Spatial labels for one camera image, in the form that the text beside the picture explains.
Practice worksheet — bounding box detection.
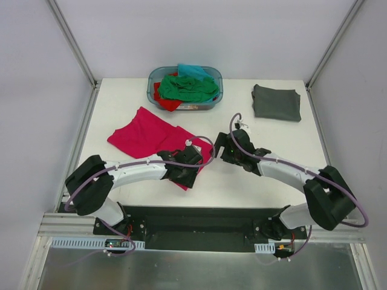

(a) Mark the magenta pink t shirt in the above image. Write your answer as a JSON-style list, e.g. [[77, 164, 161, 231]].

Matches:
[[107, 107, 212, 188]]

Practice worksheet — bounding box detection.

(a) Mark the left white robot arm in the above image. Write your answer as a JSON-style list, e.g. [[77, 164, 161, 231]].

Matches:
[[65, 145, 204, 235]]

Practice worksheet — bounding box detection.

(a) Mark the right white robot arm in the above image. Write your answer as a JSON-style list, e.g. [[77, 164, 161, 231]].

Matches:
[[215, 129, 356, 240]]

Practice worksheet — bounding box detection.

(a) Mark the folded grey t shirt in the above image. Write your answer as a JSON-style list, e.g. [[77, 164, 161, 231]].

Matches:
[[251, 84, 302, 123]]

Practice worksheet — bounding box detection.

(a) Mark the dark red t shirt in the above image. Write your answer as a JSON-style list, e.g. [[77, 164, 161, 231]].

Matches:
[[152, 71, 219, 112]]

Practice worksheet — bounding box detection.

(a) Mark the green t shirt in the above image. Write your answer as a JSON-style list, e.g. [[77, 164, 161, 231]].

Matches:
[[157, 75, 220, 103]]

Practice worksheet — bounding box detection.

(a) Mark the teal t shirt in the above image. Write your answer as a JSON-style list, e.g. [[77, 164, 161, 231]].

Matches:
[[177, 63, 213, 81]]

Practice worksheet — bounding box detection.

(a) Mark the blue plastic laundry bin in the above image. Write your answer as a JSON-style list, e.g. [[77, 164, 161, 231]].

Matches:
[[146, 64, 223, 112]]

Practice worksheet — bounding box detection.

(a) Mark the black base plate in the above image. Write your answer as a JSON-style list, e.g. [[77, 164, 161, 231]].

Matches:
[[57, 204, 309, 253]]

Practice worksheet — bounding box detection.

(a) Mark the right white cable duct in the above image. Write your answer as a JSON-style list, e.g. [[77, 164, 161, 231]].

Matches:
[[254, 242, 276, 254]]

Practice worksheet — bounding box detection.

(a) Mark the white cable duct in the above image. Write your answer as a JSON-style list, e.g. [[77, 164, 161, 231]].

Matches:
[[254, 242, 276, 254], [51, 237, 145, 251]]

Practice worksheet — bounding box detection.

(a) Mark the aluminium front rail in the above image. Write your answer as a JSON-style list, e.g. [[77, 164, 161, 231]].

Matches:
[[37, 213, 366, 243]]

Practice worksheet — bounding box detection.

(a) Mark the left white cable duct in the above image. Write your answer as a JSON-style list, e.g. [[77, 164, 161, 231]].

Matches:
[[51, 237, 145, 251]]

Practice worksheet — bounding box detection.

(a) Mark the right aluminium frame post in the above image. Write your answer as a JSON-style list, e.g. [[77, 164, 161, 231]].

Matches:
[[305, 0, 366, 91]]

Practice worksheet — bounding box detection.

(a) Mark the aluminium frame post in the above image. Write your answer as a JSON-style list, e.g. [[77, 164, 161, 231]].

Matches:
[[305, 0, 366, 91], [45, 0, 99, 88]]

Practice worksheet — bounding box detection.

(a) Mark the left aluminium frame post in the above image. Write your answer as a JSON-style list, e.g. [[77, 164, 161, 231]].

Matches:
[[45, 0, 99, 88]]

